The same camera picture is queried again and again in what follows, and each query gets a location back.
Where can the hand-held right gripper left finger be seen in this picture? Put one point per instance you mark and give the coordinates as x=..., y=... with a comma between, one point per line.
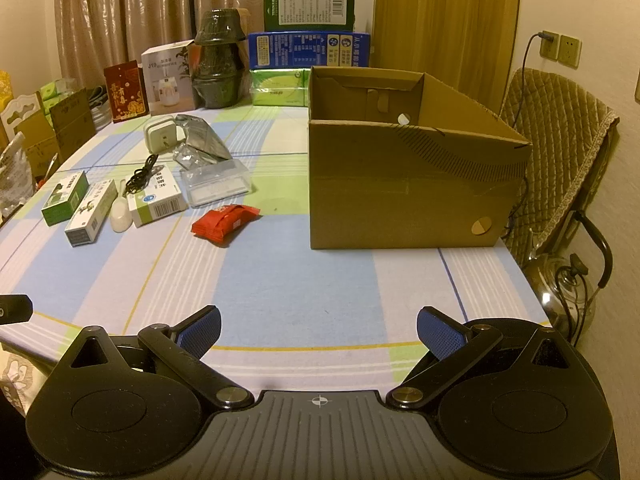
x=202, y=332

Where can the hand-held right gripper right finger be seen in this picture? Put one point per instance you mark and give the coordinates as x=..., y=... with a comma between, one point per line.
x=442, y=335

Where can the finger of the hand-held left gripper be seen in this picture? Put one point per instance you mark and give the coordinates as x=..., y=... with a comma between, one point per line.
x=15, y=309

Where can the red snack packet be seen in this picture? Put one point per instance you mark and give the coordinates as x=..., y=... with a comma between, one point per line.
x=225, y=222

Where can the long white green box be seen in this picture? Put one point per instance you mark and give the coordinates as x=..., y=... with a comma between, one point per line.
x=90, y=215

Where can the green white small box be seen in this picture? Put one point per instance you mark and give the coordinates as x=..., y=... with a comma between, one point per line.
x=62, y=197

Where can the white plastic spoon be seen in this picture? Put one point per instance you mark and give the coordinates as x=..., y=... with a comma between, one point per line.
x=120, y=220

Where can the white barcode medicine box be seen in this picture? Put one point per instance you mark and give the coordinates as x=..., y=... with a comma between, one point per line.
x=155, y=200

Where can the brown cardboard box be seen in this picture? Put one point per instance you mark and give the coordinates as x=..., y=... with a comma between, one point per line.
x=400, y=200

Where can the clear plastic box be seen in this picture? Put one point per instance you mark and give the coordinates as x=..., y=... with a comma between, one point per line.
x=215, y=187

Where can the small clear packet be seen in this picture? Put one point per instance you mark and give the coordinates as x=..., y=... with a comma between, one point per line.
x=190, y=157

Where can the silver foil bag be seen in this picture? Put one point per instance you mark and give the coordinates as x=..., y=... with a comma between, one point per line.
x=202, y=135

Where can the white charger plug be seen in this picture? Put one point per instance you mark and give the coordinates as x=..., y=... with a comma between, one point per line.
x=160, y=135

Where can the checked cloth desktop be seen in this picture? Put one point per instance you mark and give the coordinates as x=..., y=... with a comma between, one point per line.
x=300, y=300

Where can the clear plastic bag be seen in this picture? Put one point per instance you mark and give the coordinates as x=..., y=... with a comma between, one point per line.
x=15, y=175

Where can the brown storage carton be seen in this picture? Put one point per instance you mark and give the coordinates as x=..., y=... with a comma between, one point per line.
x=70, y=120

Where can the stack of metal bowls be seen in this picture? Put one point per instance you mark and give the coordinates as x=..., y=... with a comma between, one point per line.
x=99, y=107

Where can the pile of light green packs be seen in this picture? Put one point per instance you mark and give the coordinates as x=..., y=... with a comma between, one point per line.
x=55, y=92

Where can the chair with quilted cover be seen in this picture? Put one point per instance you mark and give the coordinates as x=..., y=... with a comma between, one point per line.
x=560, y=135

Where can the red gold printed packet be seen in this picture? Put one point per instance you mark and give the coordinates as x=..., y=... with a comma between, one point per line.
x=125, y=92

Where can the white humidifier carton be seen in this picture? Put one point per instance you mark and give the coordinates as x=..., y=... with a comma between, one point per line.
x=167, y=80

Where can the light green tissue pack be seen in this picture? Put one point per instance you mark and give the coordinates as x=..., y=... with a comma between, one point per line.
x=304, y=87
x=275, y=87

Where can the dark green stacked pots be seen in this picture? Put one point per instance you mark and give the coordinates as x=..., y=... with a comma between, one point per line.
x=217, y=70

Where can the blue carton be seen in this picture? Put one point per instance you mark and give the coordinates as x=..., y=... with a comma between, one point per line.
x=300, y=50

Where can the golden curtain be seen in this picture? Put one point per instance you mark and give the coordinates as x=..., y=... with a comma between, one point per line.
x=445, y=25

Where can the shiny beige curtain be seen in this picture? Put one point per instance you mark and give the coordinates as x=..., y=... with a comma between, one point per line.
x=150, y=5

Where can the dark green carton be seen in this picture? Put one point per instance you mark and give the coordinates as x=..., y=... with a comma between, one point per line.
x=310, y=7

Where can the white carved frame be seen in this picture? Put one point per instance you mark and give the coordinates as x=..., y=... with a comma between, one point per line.
x=20, y=112

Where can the beige wall socket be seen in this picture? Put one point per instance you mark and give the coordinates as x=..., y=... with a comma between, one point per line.
x=570, y=51
x=551, y=47

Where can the beige wall plate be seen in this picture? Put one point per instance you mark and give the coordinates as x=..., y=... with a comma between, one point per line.
x=637, y=87

